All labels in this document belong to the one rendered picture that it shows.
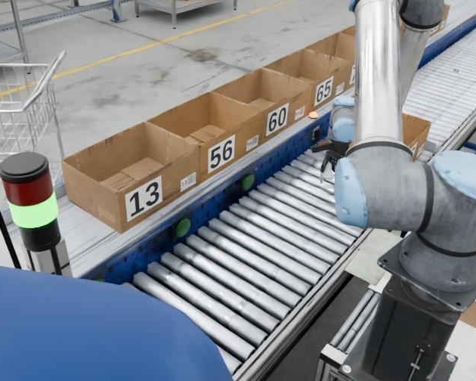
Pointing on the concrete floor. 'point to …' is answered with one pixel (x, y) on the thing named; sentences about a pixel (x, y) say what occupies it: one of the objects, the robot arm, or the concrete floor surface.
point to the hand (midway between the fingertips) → (326, 175)
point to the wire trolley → (26, 114)
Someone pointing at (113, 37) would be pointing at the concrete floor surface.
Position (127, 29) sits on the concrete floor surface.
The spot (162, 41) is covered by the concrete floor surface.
